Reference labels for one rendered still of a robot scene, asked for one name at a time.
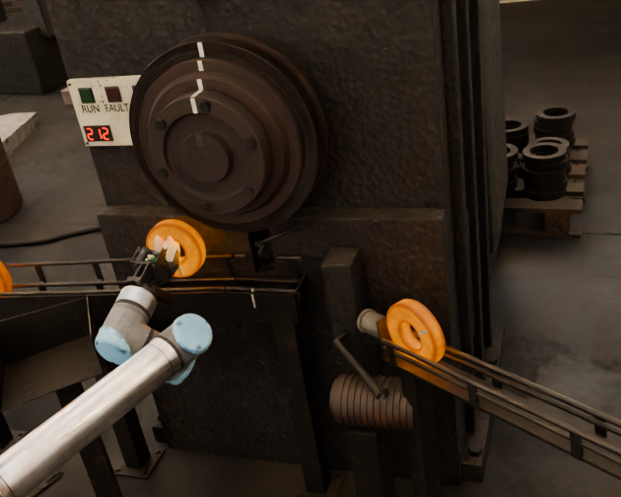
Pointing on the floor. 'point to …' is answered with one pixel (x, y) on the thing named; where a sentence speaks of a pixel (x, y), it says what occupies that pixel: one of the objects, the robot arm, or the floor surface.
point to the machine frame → (322, 208)
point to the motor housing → (371, 429)
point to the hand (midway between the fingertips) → (173, 242)
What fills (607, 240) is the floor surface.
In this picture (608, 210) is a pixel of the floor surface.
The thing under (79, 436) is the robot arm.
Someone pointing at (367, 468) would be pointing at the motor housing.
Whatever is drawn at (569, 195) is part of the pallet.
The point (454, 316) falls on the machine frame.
